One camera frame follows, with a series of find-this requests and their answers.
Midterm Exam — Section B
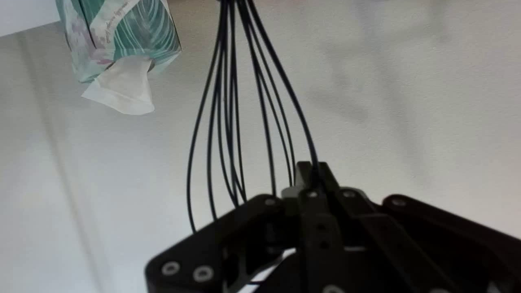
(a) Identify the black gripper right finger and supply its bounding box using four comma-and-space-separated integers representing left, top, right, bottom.
295, 162, 521, 293

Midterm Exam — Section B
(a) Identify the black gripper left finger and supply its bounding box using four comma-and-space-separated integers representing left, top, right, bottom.
145, 195, 297, 293

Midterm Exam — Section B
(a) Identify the green patterned tissue box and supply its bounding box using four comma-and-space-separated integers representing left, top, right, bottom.
56, 0, 183, 115

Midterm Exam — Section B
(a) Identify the black wire whisk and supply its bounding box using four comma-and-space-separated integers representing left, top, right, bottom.
186, 0, 318, 229

